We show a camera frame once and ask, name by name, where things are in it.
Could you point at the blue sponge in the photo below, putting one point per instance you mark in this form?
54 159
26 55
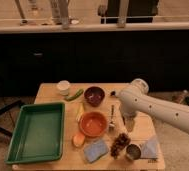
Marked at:
95 150

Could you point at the bunch of dark grapes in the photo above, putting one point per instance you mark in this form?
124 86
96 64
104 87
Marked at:
119 144

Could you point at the green plastic tray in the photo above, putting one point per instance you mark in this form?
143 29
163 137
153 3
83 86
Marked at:
38 134

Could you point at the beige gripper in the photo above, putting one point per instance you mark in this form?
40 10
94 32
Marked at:
130 123

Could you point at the wooden handled brush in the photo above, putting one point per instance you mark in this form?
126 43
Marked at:
114 94

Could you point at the metal fork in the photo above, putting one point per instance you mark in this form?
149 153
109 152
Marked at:
111 124

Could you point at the orange peach toy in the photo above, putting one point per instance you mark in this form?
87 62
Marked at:
78 139

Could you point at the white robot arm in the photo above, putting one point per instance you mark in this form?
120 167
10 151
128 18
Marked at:
133 97

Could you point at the green pepper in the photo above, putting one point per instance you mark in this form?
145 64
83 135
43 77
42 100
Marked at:
74 96

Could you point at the yellow banana toy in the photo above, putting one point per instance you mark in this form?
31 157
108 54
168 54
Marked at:
80 112

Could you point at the orange bowl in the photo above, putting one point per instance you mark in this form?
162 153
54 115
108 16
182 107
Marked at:
93 124

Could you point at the purple bowl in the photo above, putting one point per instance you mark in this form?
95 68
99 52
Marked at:
94 96

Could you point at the grey folded cloth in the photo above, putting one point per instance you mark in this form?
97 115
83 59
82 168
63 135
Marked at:
149 148

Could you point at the metal cup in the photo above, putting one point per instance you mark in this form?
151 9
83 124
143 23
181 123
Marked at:
133 152

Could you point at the white paper cup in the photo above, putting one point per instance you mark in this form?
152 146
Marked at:
63 87

